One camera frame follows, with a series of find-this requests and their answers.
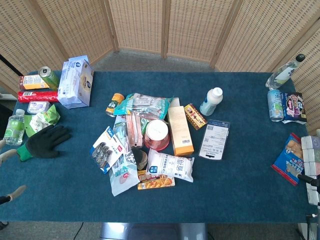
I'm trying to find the white stacked box pack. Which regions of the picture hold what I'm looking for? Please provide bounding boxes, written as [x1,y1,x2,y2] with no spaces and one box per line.
[300,135,320,206]

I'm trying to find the pink meat strip package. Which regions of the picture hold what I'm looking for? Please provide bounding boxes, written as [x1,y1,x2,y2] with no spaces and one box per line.
[124,111,146,149]

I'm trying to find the black glove green cuff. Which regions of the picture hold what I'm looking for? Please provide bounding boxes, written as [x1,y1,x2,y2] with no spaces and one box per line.
[16,124,72,162]

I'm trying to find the small green label water bottle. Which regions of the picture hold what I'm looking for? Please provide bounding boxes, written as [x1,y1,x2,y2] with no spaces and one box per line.
[3,108,26,147]

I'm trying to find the green snack bag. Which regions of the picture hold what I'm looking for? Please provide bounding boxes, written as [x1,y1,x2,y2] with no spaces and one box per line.
[24,104,61,138]

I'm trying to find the brown round object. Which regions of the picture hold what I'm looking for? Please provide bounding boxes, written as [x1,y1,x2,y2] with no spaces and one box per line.
[131,147,149,172]

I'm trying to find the pink instant noodle cup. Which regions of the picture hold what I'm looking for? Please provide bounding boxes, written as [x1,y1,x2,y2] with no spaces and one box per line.
[143,119,171,152]

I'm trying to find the white plastic bottle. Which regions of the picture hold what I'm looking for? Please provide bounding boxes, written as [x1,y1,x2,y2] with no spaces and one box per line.
[199,87,224,117]

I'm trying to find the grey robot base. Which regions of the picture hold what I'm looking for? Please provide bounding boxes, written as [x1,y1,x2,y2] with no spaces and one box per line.
[99,222,209,240]

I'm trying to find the orange and red box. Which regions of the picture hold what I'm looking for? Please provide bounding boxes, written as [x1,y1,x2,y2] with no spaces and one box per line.
[19,74,50,91]

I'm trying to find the blue table cover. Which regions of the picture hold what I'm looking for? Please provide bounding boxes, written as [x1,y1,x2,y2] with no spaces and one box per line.
[0,70,314,224]

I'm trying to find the woven bamboo folding screen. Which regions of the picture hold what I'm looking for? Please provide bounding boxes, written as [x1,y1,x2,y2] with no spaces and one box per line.
[0,0,320,137]

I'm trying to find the binder clips blister pack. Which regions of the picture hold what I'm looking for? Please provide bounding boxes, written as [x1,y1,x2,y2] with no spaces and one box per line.
[90,125,127,175]

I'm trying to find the white and blue tissue pack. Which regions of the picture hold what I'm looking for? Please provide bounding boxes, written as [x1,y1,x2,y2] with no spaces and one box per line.
[57,56,95,110]

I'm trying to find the blue red snack bag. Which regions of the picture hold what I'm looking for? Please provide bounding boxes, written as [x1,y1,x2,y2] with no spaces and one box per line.
[271,132,307,187]

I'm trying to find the orange curry box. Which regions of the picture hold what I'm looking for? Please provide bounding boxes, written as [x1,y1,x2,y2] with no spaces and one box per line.
[136,170,176,191]

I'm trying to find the tall cream orange box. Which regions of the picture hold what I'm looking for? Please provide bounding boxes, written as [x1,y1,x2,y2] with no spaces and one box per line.
[166,97,196,157]

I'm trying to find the light blue drink can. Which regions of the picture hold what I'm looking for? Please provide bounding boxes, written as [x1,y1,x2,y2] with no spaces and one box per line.
[267,88,285,123]

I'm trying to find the green drink can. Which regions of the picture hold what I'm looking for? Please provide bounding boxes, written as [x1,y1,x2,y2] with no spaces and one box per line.
[38,66,61,91]

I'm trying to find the left robot hand beige fingers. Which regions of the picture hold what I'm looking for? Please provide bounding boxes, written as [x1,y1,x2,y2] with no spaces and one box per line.
[0,138,28,205]

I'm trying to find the white salt bag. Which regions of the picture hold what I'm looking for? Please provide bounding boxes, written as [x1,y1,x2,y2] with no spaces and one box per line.
[145,148,196,183]

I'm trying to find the red tube pack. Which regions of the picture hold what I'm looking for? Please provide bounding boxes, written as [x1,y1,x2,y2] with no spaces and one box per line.
[17,90,60,104]

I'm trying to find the dark purple snack bag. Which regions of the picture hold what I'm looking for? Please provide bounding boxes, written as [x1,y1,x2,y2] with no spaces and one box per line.
[280,92,308,125]

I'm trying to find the right robot hand black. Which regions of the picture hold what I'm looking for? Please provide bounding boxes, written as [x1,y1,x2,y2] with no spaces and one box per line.
[297,174,320,194]

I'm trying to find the clear tall bottle black cap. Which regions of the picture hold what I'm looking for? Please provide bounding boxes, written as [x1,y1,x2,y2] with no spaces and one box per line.
[265,53,307,91]

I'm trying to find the clear blue print pouch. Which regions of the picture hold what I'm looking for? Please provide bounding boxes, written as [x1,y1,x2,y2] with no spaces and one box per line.
[108,121,141,197]

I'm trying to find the small orange jar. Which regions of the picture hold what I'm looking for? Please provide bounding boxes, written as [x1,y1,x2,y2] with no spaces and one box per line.
[105,92,125,118]

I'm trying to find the white blue card package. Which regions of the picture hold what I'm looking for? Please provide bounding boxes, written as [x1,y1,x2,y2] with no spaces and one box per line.
[198,119,231,161]

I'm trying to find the green white small packet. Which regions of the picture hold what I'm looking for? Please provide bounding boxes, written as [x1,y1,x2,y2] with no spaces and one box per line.
[139,116,151,135]

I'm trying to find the teal clear plastic package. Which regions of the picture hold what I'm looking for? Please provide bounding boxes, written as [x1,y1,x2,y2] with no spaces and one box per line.
[113,92,175,121]

